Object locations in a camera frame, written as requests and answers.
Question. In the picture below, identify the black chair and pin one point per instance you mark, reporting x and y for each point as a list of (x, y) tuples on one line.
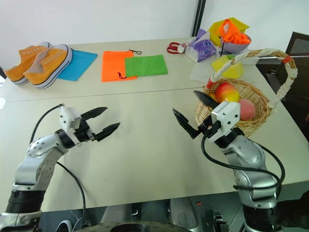
[(299, 84)]

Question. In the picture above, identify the grey bowl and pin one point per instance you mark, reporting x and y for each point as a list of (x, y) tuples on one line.
[(235, 48)]

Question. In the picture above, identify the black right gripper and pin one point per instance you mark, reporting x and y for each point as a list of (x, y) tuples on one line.
[(210, 129)]

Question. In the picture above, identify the red yellow mango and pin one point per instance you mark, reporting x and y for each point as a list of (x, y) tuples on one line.
[(227, 93)]

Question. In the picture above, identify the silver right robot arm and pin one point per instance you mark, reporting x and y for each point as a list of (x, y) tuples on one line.
[(251, 169)]

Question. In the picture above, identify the green cloth bag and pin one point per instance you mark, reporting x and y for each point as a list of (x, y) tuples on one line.
[(146, 65)]

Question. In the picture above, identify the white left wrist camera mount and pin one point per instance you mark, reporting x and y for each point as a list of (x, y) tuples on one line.
[(68, 118)]

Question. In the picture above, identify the blue cloth bag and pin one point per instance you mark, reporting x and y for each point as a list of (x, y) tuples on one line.
[(77, 64)]

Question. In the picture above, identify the orange canvas sneaker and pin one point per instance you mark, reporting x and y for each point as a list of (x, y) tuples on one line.
[(17, 71), (46, 70)]

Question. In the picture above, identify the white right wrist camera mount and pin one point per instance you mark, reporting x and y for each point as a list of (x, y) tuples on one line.
[(228, 116)]

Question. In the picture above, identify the black wall post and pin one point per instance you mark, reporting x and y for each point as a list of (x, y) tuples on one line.
[(199, 17)]

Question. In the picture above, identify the white paper sheet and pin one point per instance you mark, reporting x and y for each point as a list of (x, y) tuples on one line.
[(200, 72)]

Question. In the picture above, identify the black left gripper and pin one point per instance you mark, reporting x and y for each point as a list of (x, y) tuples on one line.
[(83, 135)]

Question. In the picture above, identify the orange mesh bag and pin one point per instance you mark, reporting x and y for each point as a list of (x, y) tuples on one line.
[(231, 31)]

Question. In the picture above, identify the purple plush toy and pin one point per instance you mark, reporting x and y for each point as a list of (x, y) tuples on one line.
[(205, 46)]

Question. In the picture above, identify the yellow bag in plastic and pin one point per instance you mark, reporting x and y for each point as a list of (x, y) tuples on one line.
[(231, 70)]

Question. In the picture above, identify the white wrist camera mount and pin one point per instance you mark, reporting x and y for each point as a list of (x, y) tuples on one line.
[(228, 116), (68, 118)]

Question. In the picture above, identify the pink peach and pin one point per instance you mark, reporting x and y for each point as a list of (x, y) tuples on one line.
[(247, 110)]

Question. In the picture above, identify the silver robot torso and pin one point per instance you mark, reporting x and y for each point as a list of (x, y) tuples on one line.
[(181, 212)]

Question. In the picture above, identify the white red small roll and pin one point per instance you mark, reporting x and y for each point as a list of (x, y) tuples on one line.
[(183, 47)]

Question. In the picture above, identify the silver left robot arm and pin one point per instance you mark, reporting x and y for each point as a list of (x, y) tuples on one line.
[(36, 157)]

